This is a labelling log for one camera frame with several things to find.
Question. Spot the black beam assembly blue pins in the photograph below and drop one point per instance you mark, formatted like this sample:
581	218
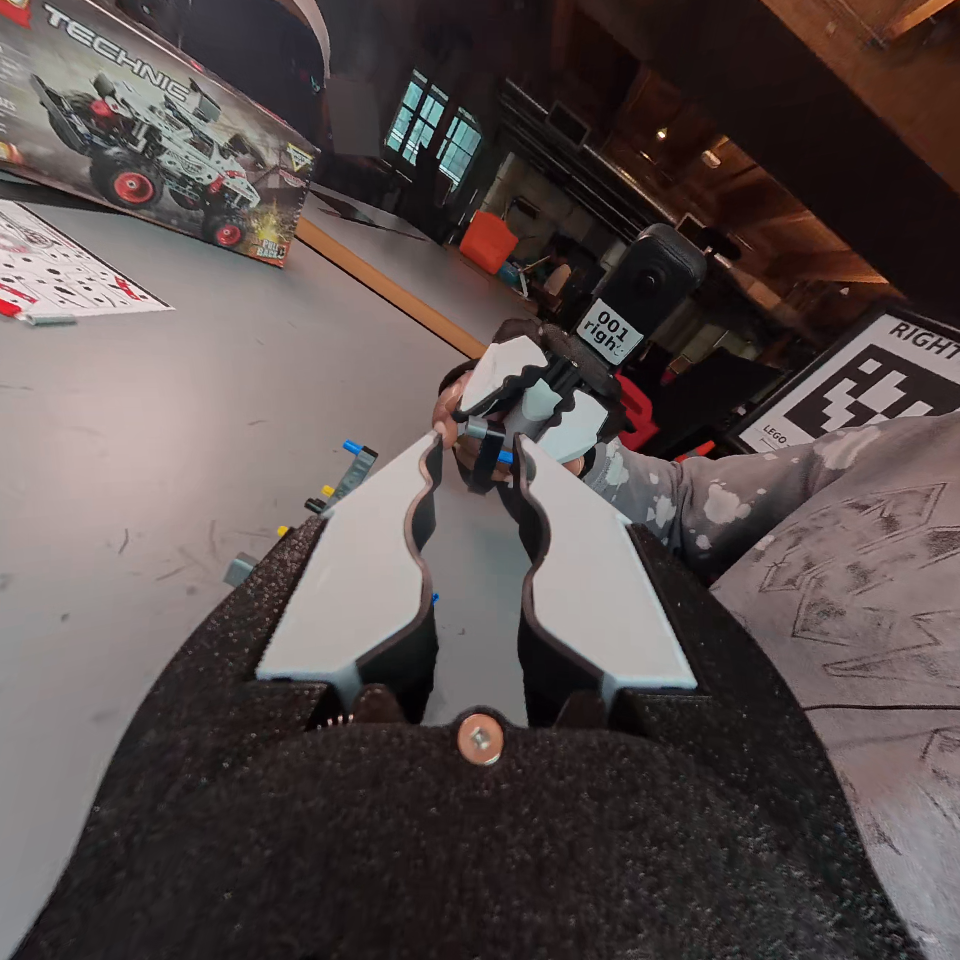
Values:
487	450

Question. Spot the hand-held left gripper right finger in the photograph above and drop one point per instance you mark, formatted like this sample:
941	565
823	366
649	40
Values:
600	592

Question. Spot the orange bin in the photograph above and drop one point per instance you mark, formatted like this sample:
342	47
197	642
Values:
487	244

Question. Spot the black white marker board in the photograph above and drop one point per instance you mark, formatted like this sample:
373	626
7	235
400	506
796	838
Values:
862	397

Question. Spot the person's right hand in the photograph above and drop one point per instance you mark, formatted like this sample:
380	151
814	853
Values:
447	409

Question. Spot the grey desk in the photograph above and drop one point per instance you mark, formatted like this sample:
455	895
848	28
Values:
150	450

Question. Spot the small grey brick block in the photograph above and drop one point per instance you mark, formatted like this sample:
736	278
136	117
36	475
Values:
241	570

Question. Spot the grey toy brick assembly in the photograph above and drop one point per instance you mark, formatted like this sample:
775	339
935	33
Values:
358	469

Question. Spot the paned window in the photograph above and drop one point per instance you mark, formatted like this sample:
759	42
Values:
435	124

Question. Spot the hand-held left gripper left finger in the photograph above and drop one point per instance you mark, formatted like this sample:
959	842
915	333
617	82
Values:
352	585

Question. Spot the grey table with wooden edge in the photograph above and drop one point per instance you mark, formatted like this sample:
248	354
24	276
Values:
390	247

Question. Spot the red object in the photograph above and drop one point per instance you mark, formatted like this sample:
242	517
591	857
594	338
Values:
637	416

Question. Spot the white sticker sheet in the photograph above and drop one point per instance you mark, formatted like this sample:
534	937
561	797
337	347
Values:
67	262

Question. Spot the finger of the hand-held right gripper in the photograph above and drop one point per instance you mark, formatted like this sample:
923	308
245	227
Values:
574	424
499	371

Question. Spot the person's right forearm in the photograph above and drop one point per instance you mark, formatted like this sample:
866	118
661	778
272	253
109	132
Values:
750	487

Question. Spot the flat grey brick piece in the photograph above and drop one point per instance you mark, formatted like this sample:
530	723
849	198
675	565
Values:
51	320

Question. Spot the grey printed sweater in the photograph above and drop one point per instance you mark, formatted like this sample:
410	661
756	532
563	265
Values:
862	615

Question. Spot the toy truck set box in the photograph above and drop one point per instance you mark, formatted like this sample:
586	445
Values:
150	112

